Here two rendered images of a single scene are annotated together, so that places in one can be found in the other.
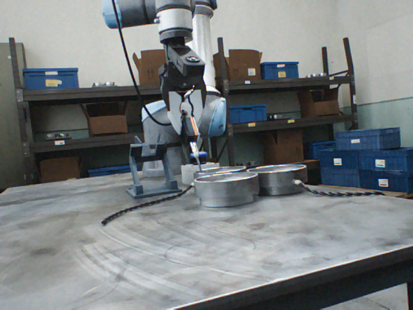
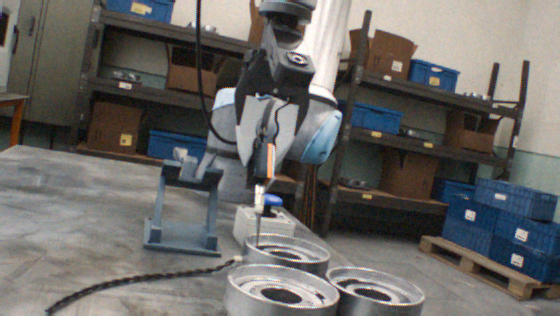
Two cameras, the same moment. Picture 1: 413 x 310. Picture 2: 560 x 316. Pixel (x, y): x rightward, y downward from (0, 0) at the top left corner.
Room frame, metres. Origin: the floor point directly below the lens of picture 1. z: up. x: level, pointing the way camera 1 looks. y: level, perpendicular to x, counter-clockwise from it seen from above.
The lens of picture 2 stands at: (0.18, -0.03, 0.99)
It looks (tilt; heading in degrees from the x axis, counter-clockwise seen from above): 5 degrees down; 3
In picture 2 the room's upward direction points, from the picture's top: 11 degrees clockwise
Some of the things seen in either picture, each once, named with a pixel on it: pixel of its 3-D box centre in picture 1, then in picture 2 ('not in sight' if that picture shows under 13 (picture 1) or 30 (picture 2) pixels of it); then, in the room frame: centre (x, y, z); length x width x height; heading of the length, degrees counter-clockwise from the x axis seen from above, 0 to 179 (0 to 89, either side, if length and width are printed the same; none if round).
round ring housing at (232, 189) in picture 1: (226, 188); (279, 303); (0.62, -0.03, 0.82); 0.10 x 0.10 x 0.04
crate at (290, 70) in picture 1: (273, 73); (424, 76); (4.99, -0.96, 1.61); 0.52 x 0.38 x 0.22; 114
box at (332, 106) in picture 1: (318, 103); (469, 132); (5.20, -1.56, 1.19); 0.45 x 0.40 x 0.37; 106
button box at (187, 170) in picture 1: (199, 173); (262, 227); (0.90, 0.02, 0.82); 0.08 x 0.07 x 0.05; 21
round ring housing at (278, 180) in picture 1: (277, 179); (370, 302); (0.68, -0.12, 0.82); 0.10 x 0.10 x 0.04
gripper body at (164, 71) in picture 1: (177, 64); (276, 54); (0.84, 0.04, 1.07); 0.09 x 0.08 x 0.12; 19
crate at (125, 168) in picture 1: (113, 175); (179, 146); (4.22, 1.05, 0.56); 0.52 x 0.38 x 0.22; 108
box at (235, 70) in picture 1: (237, 68); (379, 55); (4.80, -0.47, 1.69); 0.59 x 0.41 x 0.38; 116
